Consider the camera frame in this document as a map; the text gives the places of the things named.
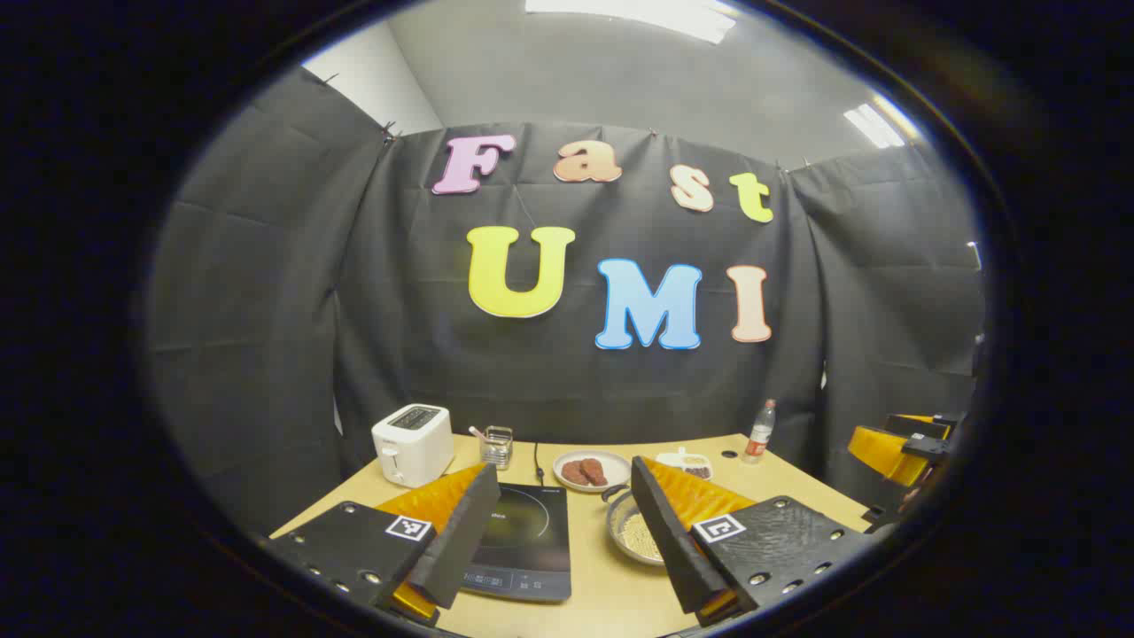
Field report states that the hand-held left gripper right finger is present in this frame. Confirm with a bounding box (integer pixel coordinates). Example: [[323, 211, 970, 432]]
[[629, 455, 874, 627]]

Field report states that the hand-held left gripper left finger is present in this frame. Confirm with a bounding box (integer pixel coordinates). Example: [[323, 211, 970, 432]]
[[266, 463, 503, 627]]

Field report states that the stainless steel pot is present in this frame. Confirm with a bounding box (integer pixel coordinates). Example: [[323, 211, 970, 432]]
[[602, 483, 674, 568]]

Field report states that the black induction cooktop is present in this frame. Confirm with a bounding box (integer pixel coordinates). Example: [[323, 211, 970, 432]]
[[461, 483, 572, 603]]

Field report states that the pile of soybeans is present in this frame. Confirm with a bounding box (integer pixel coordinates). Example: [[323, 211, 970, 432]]
[[620, 512, 665, 562]]

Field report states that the white divided dish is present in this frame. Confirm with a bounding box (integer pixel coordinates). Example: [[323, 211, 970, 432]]
[[655, 447, 714, 481]]

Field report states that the white round plate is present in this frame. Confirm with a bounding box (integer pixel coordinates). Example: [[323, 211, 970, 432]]
[[553, 449, 633, 493]]

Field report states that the white toaster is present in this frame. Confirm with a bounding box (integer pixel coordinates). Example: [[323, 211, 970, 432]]
[[371, 403, 455, 488]]

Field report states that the plastic bottle with red label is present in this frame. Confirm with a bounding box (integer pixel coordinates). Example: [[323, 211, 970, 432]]
[[742, 399, 778, 465]]

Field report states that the ceiling light panel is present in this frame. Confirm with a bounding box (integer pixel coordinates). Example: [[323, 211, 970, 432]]
[[843, 97, 922, 149]]

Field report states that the metal wire basket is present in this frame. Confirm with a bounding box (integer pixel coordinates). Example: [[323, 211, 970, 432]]
[[479, 426, 515, 471]]

